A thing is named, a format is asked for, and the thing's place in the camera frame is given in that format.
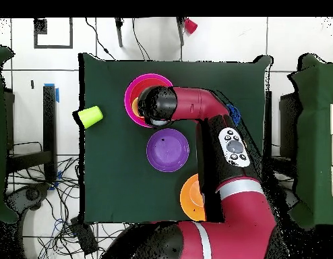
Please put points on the large pink plastic bowl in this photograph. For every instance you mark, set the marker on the large pink plastic bowl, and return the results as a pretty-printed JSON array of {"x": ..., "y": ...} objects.
[{"x": 128, "y": 105}]

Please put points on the large orange plastic bowl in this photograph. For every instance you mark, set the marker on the large orange plastic bowl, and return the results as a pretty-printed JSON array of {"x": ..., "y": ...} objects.
[{"x": 190, "y": 199}]

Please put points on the small blue plastic bowl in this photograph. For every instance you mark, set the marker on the small blue plastic bowl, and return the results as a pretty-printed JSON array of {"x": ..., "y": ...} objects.
[{"x": 235, "y": 114}]

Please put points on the red plastic bowl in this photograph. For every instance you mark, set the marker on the red plastic bowl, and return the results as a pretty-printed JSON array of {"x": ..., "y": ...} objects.
[{"x": 136, "y": 89}]

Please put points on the purple plastic bowl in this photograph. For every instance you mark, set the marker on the purple plastic bowl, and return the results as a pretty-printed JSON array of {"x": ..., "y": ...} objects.
[{"x": 167, "y": 153}]

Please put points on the black tripod leg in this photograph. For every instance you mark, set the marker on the black tripod leg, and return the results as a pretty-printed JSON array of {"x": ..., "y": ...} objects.
[
  {"x": 180, "y": 32},
  {"x": 119, "y": 32}
]

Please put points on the black power strip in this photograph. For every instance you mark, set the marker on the black power strip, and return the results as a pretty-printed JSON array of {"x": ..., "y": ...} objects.
[{"x": 84, "y": 237}]

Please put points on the red plastic cup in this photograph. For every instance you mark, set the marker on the red plastic cup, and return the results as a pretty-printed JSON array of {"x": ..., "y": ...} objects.
[{"x": 191, "y": 26}]

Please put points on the black square floor frame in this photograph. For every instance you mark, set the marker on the black square floor frame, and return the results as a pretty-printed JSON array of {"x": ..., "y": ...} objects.
[{"x": 53, "y": 47}]

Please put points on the blue tape strip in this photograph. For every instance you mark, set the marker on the blue tape strip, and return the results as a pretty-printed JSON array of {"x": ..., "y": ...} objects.
[{"x": 57, "y": 94}]

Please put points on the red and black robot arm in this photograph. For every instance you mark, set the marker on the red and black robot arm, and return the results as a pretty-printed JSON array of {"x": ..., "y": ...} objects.
[{"x": 204, "y": 105}]

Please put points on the yellow plastic cup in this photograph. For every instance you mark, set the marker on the yellow plastic cup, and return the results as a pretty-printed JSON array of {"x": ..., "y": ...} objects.
[{"x": 134, "y": 108}]

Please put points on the black metal stand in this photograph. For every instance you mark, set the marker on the black metal stand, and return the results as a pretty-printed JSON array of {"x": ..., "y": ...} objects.
[
  {"x": 268, "y": 121},
  {"x": 49, "y": 121}
]

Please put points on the lime green plastic cup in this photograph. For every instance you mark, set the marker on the lime green plastic cup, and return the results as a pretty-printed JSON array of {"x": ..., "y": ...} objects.
[{"x": 89, "y": 116}]

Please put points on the dark green table cloth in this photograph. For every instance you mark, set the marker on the dark green table cloth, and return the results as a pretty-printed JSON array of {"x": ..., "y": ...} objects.
[{"x": 115, "y": 188}]

